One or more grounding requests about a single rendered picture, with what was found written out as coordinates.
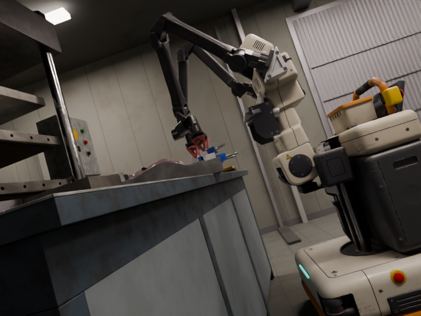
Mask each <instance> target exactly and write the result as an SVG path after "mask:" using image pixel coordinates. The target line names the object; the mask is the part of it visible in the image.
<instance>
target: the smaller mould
mask: <svg viewBox="0 0 421 316"><path fill-rule="evenodd" d="M120 185H122V181H121V179H120V175H119V174H118V175H107V176H88V177H84V178H82V179H79V180H77V181H73V182H71V183H68V184H65V185H62V186H60V187H56V188H54V189H51V190H49V191H45V192H42V193H40V194H37V195H35V196H31V197H28V198H26V199H24V203H28V202H31V201H34V200H36V199H39V198H43V197H45V196H48V195H50V194H54V193H60V192H70V191H79V190H85V189H95V188H101V187H110V186H120Z"/></svg>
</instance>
